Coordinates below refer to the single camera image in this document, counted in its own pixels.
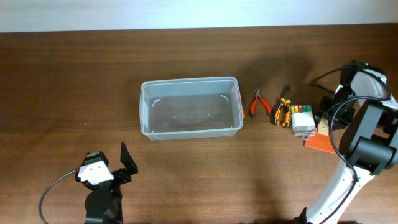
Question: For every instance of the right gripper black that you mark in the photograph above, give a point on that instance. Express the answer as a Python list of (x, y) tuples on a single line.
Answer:
[(325, 112)]

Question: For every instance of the clear screwdriver bit case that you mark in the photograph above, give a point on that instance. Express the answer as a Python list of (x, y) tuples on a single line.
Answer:
[(303, 123)]

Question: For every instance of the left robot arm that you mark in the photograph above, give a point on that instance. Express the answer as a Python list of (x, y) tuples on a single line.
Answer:
[(103, 204)]

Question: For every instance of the orange black long-nose pliers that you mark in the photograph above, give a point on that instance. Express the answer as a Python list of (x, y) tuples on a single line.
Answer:
[(282, 113)]

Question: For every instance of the clear plastic container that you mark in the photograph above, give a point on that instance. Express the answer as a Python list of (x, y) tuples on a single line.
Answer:
[(190, 108)]

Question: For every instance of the wooden handled orange scraper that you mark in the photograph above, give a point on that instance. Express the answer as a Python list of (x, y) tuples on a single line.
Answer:
[(321, 140)]

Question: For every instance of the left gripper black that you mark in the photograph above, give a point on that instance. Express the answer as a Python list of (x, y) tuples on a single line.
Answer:
[(119, 177)]

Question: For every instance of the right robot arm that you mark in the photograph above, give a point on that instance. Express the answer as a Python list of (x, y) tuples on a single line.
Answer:
[(357, 121)]

